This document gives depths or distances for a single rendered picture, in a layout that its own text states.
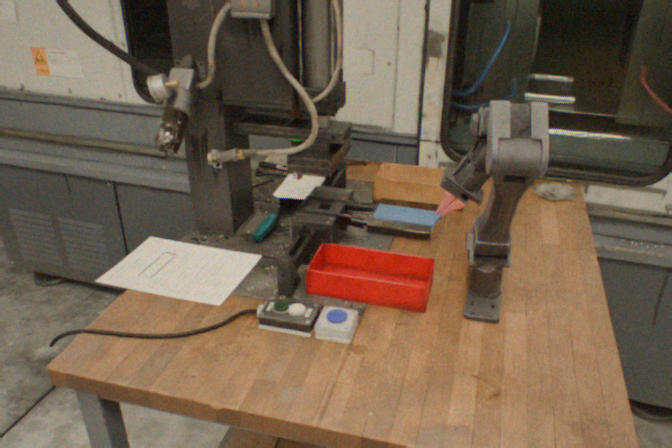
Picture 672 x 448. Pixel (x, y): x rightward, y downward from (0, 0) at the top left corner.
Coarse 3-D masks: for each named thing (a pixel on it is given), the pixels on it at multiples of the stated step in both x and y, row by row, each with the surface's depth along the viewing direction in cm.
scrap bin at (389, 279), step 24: (312, 264) 123; (336, 264) 131; (360, 264) 130; (384, 264) 128; (408, 264) 126; (432, 264) 125; (312, 288) 122; (336, 288) 120; (360, 288) 118; (384, 288) 117; (408, 288) 116
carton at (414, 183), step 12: (384, 168) 170; (396, 168) 169; (408, 168) 168; (420, 168) 168; (432, 168) 167; (384, 180) 160; (396, 180) 159; (408, 180) 170; (420, 180) 169; (432, 180) 168; (384, 192) 161; (396, 192) 160; (408, 192) 159; (420, 192) 158; (432, 192) 157; (444, 192) 157
